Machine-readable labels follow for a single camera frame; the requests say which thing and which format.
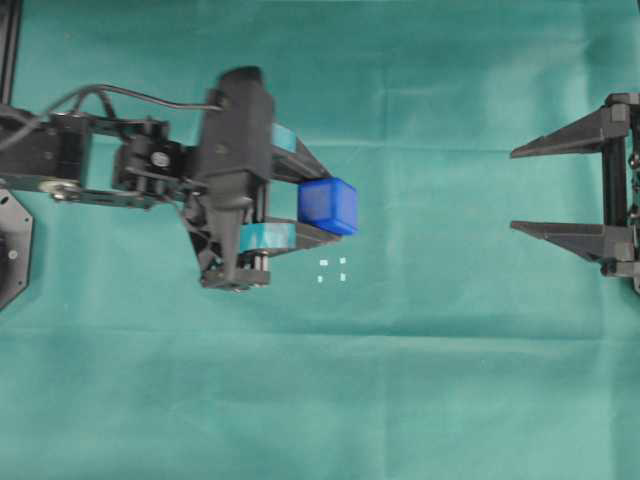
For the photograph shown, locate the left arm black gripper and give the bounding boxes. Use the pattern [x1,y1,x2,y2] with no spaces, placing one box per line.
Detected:
[112,123,342,291]

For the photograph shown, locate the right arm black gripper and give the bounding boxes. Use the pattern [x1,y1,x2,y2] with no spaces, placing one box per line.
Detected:
[510,93,639,294]

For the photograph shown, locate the blue cube block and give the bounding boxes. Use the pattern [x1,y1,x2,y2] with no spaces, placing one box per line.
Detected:
[297,177,358,236]

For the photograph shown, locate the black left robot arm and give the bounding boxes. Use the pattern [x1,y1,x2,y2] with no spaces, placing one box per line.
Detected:
[1,106,358,291]

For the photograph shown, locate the white tape marks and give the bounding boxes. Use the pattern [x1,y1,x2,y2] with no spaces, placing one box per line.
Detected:
[316,256,349,284]

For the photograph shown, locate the green table cloth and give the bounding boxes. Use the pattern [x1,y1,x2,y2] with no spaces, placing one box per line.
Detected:
[1,1,639,479]

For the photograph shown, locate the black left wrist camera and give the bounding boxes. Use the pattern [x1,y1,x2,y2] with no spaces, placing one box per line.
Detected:
[190,66,274,290]

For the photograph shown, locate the black camera cable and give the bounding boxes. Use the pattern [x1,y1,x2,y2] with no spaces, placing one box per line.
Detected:
[0,83,224,151]

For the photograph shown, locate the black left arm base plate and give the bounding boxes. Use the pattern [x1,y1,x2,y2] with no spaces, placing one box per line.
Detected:
[0,188,34,309]

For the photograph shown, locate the black frame rail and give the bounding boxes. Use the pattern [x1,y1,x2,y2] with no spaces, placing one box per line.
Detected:
[0,0,23,104]

